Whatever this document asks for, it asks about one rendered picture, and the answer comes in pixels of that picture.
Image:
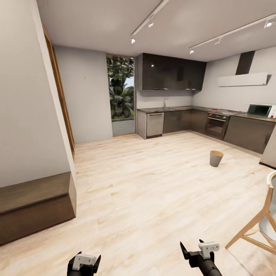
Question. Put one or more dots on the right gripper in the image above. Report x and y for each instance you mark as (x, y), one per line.
(196, 260)

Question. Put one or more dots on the fixed window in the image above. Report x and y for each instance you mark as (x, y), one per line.
(121, 84)

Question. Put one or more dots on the dishwasher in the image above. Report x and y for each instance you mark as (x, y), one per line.
(154, 124)

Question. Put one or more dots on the oven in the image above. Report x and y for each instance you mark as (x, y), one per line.
(217, 123)

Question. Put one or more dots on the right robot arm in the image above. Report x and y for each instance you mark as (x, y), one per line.
(203, 259)

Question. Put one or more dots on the trash can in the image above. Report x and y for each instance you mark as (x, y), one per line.
(215, 158)

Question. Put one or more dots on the range hood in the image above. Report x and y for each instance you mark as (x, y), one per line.
(242, 76)

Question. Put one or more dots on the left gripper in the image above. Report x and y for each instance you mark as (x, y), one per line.
(85, 270)

